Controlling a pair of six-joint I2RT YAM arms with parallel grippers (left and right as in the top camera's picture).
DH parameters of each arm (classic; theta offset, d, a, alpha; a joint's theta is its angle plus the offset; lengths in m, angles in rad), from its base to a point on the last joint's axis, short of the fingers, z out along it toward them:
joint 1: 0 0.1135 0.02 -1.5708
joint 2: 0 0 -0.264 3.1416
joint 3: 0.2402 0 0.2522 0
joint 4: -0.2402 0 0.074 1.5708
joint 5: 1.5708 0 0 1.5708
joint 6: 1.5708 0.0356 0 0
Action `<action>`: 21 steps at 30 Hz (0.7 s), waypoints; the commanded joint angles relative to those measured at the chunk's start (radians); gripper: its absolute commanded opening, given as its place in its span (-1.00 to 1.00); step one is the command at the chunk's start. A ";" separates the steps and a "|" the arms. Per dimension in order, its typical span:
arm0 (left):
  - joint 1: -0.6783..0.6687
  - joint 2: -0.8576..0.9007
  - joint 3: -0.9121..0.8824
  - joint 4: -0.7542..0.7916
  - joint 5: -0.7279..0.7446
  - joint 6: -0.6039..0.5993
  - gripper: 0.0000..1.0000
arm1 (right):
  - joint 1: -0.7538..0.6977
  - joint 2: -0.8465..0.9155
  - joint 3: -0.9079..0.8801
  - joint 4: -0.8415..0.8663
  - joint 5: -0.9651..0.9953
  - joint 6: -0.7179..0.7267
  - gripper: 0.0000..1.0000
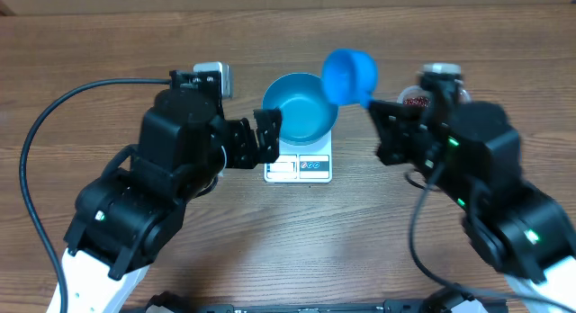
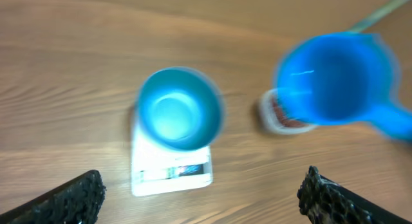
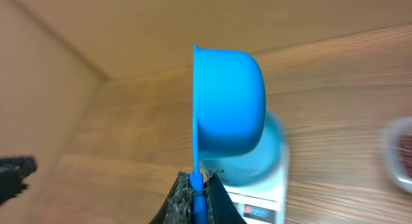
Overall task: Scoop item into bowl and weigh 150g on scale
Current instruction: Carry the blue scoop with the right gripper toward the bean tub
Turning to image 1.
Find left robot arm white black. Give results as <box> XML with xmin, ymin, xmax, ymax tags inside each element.
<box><xmin>49</xmin><ymin>88</ymin><xmax>282</xmax><ymax>312</ymax></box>

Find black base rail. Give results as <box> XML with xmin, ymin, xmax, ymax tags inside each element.
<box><xmin>131</xmin><ymin>292</ymin><xmax>509</xmax><ymax>313</ymax></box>

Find blue bowl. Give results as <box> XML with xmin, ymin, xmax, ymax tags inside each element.
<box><xmin>262</xmin><ymin>73</ymin><xmax>339</xmax><ymax>145</ymax></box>

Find white kitchen scale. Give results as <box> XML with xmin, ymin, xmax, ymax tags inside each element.
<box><xmin>264</xmin><ymin>131</ymin><xmax>333</xmax><ymax>183</ymax></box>

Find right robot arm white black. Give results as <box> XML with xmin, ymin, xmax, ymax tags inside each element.
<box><xmin>368</xmin><ymin>101</ymin><xmax>575</xmax><ymax>312</ymax></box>

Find blue plastic scoop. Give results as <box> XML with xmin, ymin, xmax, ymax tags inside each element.
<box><xmin>320</xmin><ymin>49</ymin><xmax>379</xmax><ymax>109</ymax></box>

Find clear plastic container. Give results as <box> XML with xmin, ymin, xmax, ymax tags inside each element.
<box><xmin>397</xmin><ymin>85</ymin><xmax>472</xmax><ymax>106</ymax></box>

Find red beans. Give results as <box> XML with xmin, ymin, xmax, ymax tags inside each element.
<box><xmin>402</xmin><ymin>95</ymin><xmax>430</xmax><ymax>108</ymax></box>

